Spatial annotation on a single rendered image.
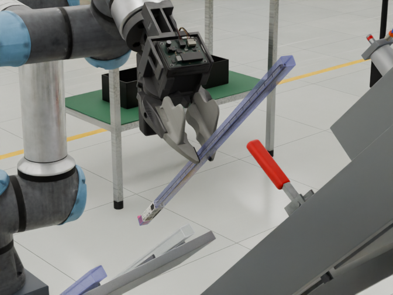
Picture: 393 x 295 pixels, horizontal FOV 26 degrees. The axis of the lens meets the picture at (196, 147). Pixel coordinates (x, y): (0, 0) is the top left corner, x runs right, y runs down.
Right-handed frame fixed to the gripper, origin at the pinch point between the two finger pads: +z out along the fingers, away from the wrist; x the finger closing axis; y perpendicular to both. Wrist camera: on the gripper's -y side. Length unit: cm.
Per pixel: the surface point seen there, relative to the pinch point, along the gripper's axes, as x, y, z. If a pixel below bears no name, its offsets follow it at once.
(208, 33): 137, -194, -193
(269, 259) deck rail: -2.9, 9.8, 19.8
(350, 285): 36, -37, 7
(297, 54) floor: 264, -303, -263
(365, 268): 41, -37, 4
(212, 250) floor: 83, -174, -72
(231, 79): 136, -194, -163
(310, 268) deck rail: -1.4, 13.6, 23.5
